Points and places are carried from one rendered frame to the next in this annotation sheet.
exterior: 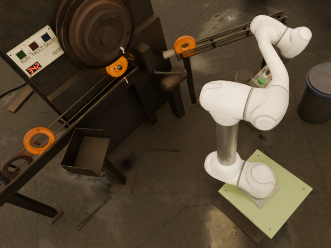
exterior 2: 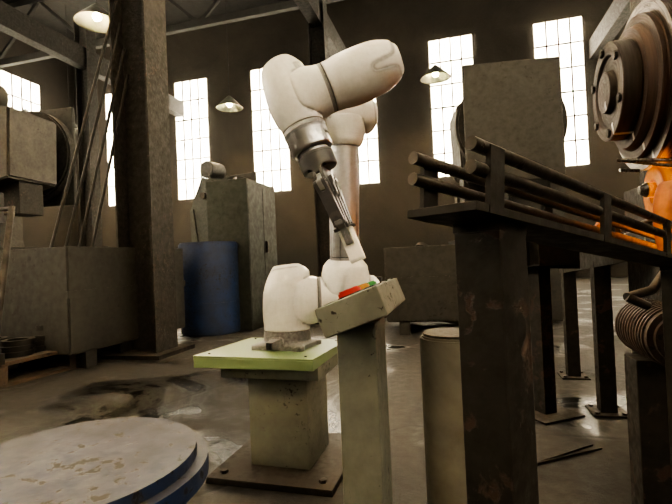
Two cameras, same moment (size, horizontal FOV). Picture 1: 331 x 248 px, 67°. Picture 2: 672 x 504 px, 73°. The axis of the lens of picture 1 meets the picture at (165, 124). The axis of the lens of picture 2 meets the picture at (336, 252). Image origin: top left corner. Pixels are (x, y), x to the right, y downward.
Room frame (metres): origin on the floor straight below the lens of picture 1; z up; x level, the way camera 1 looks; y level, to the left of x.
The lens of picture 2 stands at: (1.50, -1.41, 0.66)
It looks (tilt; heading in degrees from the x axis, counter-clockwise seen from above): 1 degrees up; 131
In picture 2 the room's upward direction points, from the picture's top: 2 degrees counter-clockwise
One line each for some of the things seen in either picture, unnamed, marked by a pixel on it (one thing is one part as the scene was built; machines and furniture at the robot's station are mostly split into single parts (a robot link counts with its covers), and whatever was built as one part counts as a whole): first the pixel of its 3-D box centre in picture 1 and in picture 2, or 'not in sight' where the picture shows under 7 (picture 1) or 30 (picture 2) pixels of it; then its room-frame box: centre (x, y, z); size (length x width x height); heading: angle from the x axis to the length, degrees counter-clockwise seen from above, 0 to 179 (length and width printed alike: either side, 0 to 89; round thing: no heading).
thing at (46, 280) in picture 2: not in sight; (89, 298); (-2.39, 0.01, 0.43); 1.23 x 0.93 x 0.87; 114
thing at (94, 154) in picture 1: (105, 168); (537, 323); (0.89, 0.53, 0.36); 0.26 x 0.20 x 0.72; 151
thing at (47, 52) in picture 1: (38, 52); not in sight; (1.30, 0.52, 1.15); 0.26 x 0.02 x 0.18; 116
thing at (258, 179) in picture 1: (258, 178); (289, 296); (0.38, -0.38, 0.54); 0.18 x 0.16 x 0.22; 46
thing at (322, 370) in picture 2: not in sight; (288, 360); (0.37, -0.39, 0.33); 0.32 x 0.32 x 0.04; 25
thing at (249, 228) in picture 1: (254, 197); (290, 413); (0.37, -0.39, 0.16); 0.40 x 0.40 x 0.31; 25
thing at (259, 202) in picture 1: (260, 184); (284, 338); (0.38, -0.41, 0.41); 0.22 x 0.18 x 0.06; 112
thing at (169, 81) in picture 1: (177, 94); (665, 423); (1.37, -0.19, 0.27); 0.22 x 0.13 x 0.53; 116
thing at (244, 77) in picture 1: (242, 96); (459, 476); (1.11, -0.66, 0.26); 0.12 x 0.12 x 0.52
